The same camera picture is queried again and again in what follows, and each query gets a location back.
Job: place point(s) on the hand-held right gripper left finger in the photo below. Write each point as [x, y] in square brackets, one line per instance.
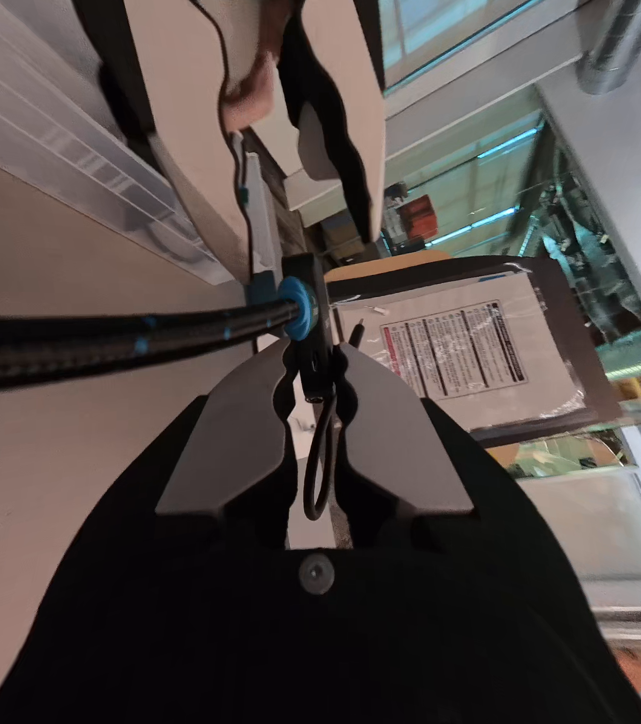
[224, 452]

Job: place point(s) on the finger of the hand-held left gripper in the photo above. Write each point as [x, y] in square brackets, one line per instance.
[360, 85]
[185, 85]

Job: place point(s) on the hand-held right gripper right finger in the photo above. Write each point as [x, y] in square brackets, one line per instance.
[405, 452]

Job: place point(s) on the clear plastic bin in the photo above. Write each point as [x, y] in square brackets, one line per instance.
[43, 113]

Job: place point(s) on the person's left hand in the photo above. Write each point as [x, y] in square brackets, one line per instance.
[252, 96]

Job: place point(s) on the instruction sign on wooden board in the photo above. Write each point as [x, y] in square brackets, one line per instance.
[467, 350]

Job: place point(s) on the red storage crate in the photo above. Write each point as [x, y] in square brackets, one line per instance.
[418, 216]

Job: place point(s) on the silver ventilation duct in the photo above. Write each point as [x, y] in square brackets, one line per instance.
[620, 45]

